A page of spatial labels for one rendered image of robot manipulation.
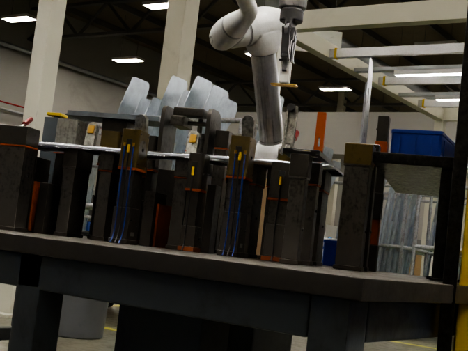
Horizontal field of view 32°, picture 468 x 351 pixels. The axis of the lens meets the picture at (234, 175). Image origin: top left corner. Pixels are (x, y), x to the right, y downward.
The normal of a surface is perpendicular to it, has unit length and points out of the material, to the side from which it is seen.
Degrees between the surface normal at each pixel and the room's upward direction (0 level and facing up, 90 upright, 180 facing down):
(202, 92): 95
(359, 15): 90
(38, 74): 90
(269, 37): 112
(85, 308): 93
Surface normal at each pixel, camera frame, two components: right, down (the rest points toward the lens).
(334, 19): -0.55, -0.14
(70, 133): -0.26, -0.11
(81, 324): 0.40, 0.02
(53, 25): 0.83, 0.04
